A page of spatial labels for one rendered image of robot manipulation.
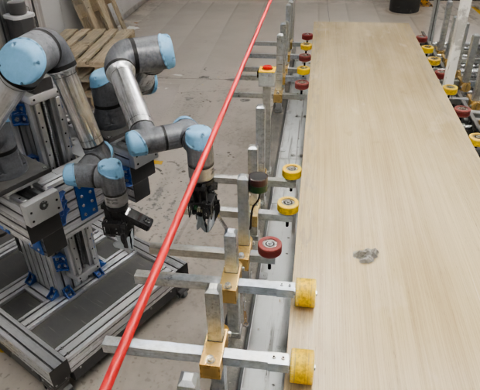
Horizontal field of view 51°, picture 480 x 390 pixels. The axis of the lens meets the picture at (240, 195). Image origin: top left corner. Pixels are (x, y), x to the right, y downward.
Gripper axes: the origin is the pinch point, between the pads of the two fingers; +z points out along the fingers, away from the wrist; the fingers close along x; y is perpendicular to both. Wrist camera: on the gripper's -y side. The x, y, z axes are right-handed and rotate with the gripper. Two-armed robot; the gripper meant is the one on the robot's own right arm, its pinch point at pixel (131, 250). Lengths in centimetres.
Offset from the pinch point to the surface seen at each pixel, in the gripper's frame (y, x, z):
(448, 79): -135, -160, -9
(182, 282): -26.0, 26.2, -12.4
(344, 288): -72, 17, -8
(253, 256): -43.3, 1.1, -3.0
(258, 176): -44, -4, -31
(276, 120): -38, -141, 13
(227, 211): -30.1, -23.8, -2.8
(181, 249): -18.6, 1.0, -3.3
